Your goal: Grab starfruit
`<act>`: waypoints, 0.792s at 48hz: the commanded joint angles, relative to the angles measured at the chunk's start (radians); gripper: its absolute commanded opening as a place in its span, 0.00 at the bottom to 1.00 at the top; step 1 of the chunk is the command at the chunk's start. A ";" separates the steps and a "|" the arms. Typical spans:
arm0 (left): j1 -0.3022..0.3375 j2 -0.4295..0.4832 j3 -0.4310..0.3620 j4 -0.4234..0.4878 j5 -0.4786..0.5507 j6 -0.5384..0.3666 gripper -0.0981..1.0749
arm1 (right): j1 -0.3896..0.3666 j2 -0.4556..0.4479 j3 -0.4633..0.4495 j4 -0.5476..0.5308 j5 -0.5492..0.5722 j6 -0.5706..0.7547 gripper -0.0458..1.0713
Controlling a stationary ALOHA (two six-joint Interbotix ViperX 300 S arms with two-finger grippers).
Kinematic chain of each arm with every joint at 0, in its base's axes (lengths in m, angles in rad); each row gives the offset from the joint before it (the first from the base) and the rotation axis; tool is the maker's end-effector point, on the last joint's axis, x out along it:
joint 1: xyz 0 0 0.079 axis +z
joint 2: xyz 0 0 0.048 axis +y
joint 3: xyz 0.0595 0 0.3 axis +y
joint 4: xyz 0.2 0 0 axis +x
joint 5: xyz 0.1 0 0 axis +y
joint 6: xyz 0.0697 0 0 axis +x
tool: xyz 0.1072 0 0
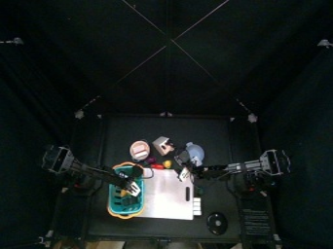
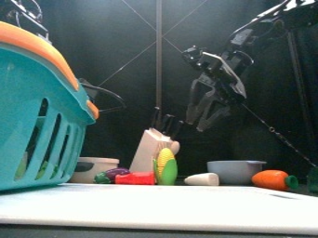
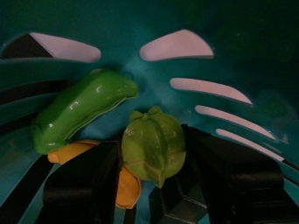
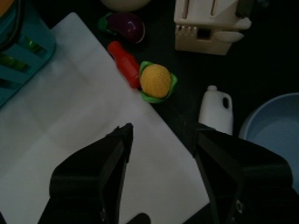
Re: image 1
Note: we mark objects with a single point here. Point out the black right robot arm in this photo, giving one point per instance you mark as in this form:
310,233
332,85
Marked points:
242,167

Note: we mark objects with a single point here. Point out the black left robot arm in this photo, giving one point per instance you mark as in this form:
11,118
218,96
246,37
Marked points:
85,169

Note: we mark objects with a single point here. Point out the yellow toy banana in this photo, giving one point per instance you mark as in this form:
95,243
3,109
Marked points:
123,194

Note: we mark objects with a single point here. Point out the small yellow toy fruit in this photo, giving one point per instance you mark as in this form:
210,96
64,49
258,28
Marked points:
166,163

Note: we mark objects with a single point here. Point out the dark toy item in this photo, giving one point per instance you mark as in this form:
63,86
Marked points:
127,201

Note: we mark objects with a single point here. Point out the teal basket with orange rim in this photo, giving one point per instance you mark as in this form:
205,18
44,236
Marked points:
116,207

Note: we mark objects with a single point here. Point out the small green toy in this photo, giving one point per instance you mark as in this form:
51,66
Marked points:
199,192

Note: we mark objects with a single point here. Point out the small white grey box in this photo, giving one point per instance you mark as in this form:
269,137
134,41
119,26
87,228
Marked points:
162,145

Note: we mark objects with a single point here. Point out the small red toy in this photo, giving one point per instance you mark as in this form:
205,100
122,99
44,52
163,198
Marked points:
156,166

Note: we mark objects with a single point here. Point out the small purple toy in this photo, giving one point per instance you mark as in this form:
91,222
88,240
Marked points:
151,160

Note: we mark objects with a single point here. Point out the white cutting board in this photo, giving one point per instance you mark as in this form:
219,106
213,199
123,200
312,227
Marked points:
166,194

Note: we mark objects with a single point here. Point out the pink round plate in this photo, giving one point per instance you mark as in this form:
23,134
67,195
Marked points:
139,150

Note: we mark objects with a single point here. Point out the small white block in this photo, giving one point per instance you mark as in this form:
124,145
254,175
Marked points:
196,206

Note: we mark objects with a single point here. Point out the black round disc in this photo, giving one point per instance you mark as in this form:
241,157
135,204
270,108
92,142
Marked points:
217,223

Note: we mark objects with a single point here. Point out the black label plate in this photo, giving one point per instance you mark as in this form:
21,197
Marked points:
255,220

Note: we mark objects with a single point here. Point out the silver frame bracket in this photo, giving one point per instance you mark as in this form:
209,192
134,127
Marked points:
251,117
324,43
79,114
166,114
16,41

